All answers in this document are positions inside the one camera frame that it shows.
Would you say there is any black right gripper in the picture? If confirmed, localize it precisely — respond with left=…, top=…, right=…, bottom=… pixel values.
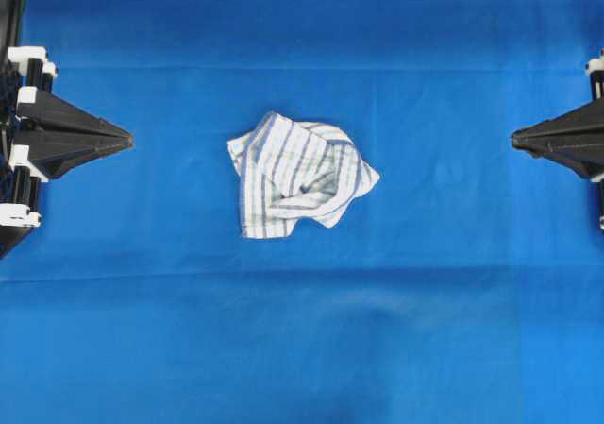
left=511, top=48, right=604, bottom=231

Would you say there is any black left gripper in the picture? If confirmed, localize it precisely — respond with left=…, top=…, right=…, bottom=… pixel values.
left=1, top=46, right=133, bottom=229

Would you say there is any white blue-striped towel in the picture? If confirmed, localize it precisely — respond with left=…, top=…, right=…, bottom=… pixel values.
left=227, top=111, right=380, bottom=239

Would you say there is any blue table cloth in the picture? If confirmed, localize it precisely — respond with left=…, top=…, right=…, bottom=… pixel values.
left=1, top=0, right=603, bottom=423

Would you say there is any black left arm base bracket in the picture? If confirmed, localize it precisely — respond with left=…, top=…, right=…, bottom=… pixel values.
left=0, top=226, right=35, bottom=259

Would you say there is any black frame post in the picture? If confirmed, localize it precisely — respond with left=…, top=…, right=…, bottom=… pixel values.
left=0, top=0, right=26, bottom=64

